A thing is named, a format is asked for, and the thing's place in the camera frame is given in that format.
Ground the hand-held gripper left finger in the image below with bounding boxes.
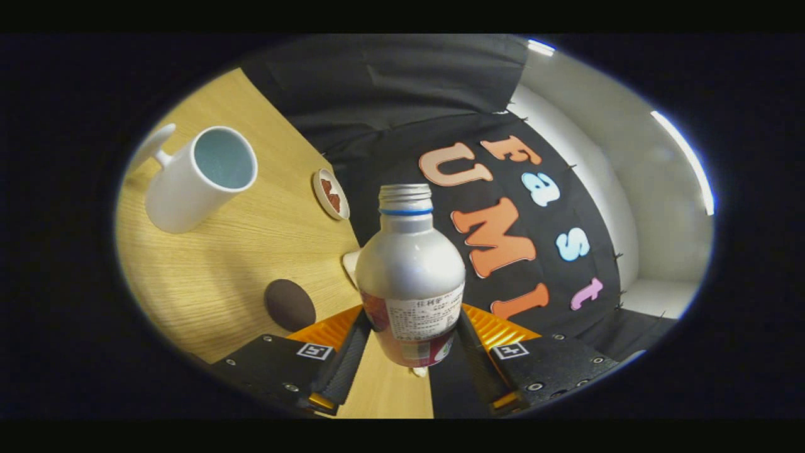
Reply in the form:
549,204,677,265
211,305,372,416

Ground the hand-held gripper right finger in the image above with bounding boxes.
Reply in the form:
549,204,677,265
456,304,620,413

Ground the dark brown round coaster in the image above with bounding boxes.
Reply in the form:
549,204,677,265
264,279,317,332

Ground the silver juice bottle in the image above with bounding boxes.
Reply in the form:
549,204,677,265
355,184,467,368

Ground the white cup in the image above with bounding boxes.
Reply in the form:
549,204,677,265
129,123,258,235

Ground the white toaster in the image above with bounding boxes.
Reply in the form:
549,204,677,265
343,250,363,291

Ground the wooden table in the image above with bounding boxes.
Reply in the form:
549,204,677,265
115,68,435,419

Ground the small white plate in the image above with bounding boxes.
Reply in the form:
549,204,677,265
313,168,350,221

